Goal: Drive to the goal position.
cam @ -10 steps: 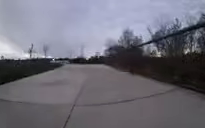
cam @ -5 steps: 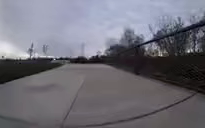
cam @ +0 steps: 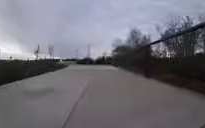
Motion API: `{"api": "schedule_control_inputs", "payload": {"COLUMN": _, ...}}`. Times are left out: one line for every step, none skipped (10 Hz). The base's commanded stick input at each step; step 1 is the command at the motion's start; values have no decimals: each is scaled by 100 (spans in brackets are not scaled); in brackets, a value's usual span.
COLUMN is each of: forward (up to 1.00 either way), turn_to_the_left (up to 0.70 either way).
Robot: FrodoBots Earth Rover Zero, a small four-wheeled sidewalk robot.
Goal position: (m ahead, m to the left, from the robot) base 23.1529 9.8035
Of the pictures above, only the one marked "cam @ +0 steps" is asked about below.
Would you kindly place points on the bare tree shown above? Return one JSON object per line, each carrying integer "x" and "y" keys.
{"x": 37, "y": 52}
{"x": 51, "y": 51}

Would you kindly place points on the grey concrete path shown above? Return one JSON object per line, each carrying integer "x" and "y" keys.
{"x": 116, "y": 100}

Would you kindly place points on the dark grass area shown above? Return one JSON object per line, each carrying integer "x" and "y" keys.
{"x": 20, "y": 70}

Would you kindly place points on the row of bare trees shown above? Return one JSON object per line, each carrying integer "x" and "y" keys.
{"x": 176, "y": 36}

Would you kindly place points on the dark grass verge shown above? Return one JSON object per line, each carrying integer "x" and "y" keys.
{"x": 186, "y": 81}

